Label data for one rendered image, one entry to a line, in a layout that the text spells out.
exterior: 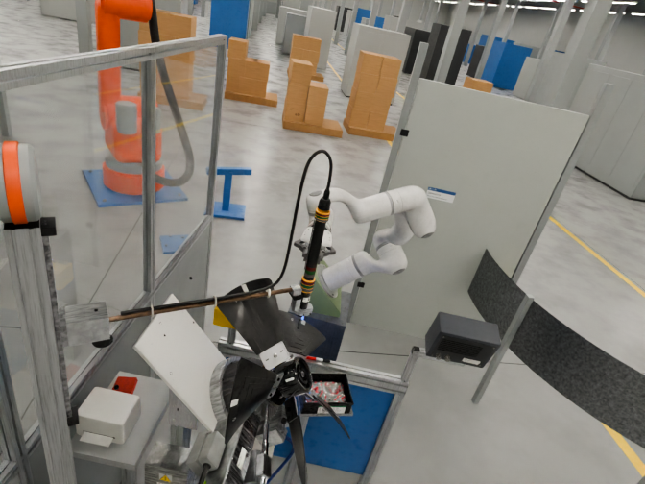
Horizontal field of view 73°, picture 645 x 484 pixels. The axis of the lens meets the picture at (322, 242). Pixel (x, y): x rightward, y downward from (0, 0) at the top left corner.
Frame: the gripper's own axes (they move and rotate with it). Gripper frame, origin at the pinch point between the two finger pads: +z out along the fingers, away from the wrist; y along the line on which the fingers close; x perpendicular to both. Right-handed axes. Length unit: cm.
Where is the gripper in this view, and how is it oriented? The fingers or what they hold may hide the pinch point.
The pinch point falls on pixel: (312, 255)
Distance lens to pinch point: 133.2
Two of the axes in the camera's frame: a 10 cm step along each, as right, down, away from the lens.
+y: -9.8, -2.2, 0.0
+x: 1.9, -8.6, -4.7
